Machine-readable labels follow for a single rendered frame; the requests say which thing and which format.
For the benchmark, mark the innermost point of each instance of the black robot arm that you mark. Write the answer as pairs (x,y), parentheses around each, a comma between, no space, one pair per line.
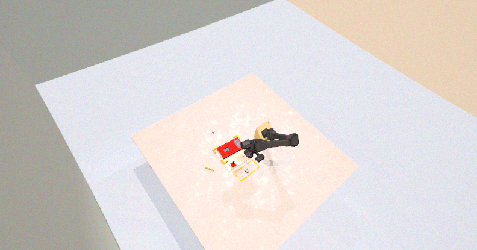
(258,145)

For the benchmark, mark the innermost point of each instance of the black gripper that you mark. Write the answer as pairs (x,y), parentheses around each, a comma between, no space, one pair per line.
(259,156)

